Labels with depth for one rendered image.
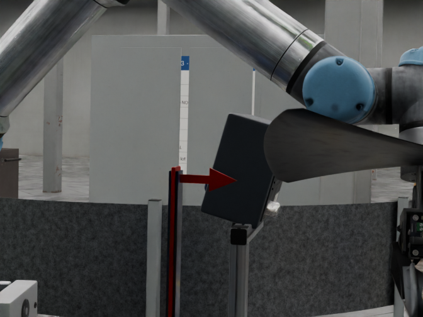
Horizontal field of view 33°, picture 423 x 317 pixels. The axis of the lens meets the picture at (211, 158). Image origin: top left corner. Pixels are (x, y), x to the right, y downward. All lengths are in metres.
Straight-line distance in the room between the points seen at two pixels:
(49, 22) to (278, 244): 1.63
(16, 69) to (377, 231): 1.91
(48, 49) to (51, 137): 10.90
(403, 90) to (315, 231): 1.70
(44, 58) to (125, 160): 6.04
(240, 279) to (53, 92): 10.80
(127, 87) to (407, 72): 6.24
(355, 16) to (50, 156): 7.82
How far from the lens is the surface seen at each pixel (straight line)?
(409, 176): 0.94
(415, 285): 0.91
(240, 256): 1.26
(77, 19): 1.08
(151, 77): 7.05
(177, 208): 0.73
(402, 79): 0.95
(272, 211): 1.33
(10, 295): 1.04
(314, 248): 2.61
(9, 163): 7.55
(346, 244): 2.69
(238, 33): 0.85
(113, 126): 7.17
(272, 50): 0.84
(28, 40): 1.10
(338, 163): 0.74
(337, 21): 5.01
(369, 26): 10.85
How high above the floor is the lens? 1.24
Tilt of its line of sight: 3 degrees down
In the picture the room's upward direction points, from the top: 1 degrees clockwise
